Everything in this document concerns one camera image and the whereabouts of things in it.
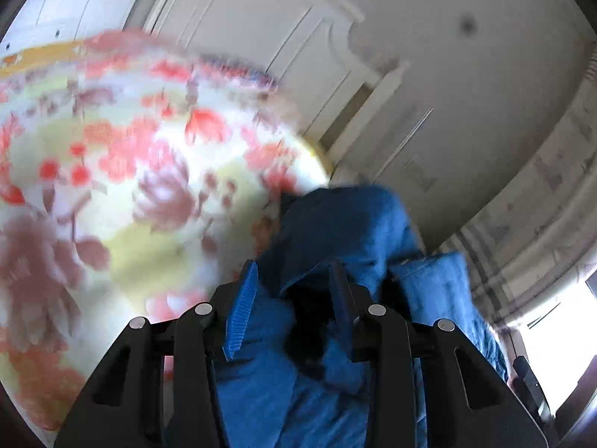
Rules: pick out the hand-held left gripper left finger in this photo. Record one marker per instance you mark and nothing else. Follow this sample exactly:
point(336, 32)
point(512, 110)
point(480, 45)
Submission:
point(242, 303)

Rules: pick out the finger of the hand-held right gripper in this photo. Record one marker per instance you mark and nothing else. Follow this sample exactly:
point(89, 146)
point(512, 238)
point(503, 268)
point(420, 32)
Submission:
point(531, 387)

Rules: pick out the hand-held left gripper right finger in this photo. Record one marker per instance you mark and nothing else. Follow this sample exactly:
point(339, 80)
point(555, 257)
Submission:
point(339, 294)

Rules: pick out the blue padded jacket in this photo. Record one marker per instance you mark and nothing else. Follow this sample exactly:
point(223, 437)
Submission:
point(354, 233)

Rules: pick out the bright window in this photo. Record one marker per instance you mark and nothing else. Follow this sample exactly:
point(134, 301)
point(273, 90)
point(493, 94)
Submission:
point(564, 336)

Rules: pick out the floral blanket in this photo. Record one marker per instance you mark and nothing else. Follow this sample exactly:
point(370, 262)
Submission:
point(140, 172)

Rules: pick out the printed striped curtain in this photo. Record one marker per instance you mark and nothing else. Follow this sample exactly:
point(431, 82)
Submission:
point(536, 186)

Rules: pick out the white bed headboard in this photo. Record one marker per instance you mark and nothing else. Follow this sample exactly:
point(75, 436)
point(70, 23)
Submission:
point(280, 23)

